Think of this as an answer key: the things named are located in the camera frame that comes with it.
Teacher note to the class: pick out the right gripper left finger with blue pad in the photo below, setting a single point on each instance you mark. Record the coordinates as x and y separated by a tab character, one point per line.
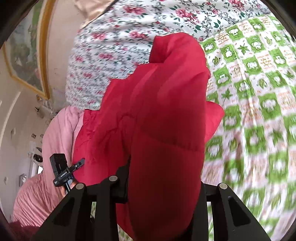
87	212

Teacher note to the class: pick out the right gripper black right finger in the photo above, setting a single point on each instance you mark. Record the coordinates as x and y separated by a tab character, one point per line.
232	220

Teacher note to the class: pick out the red quilted puffer jacket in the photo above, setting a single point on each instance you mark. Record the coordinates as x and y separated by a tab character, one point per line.
157	121

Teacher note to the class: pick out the person's left hand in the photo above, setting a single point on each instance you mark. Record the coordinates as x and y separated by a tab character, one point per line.
67	187

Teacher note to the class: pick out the pink folded blanket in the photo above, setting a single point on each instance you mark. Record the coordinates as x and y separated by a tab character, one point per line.
38	197

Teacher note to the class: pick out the green patterned bed sheet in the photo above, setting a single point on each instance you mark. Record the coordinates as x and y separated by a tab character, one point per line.
252	65

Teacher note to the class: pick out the floral white quilt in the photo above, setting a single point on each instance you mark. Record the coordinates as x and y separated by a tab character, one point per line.
112	45

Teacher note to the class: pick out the beige satin pillow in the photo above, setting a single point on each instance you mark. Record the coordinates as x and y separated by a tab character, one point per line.
92	9

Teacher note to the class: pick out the gold framed wall picture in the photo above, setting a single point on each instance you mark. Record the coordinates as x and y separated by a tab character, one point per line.
25	51

